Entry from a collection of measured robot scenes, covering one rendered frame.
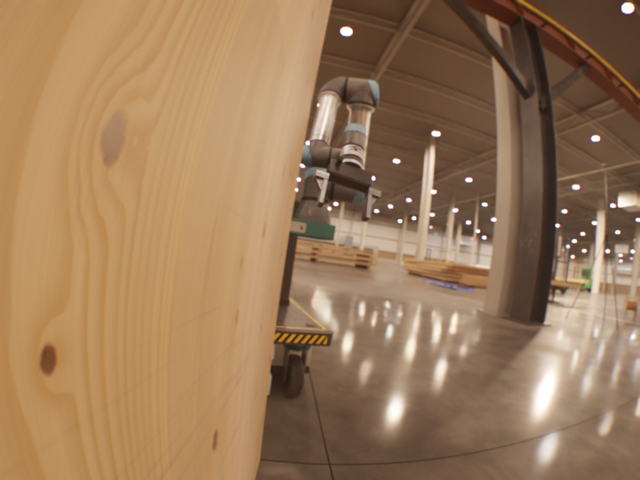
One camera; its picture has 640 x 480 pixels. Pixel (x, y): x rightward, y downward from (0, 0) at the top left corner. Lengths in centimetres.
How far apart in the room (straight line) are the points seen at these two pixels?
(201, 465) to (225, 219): 17
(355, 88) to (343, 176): 53
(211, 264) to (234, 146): 7
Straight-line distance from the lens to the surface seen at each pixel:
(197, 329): 17
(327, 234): 120
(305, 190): 124
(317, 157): 106
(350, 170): 89
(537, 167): 488
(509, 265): 531
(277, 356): 137
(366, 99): 129
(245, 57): 19
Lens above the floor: 61
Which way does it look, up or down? 2 degrees up
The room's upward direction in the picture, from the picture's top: 8 degrees clockwise
